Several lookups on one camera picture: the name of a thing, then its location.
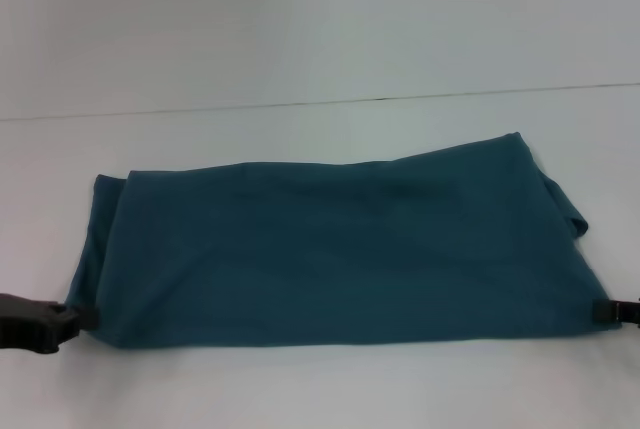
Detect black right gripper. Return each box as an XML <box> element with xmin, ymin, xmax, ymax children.
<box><xmin>592</xmin><ymin>298</ymin><xmax>640</xmax><ymax>326</ymax></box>

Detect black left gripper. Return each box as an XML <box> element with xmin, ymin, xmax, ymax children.
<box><xmin>0</xmin><ymin>292</ymin><xmax>100</xmax><ymax>355</ymax></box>

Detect teal t-shirt with FREE print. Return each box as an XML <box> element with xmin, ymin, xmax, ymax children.
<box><xmin>64</xmin><ymin>131</ymin><xmax>621</xmax><ymax>351</ymax></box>

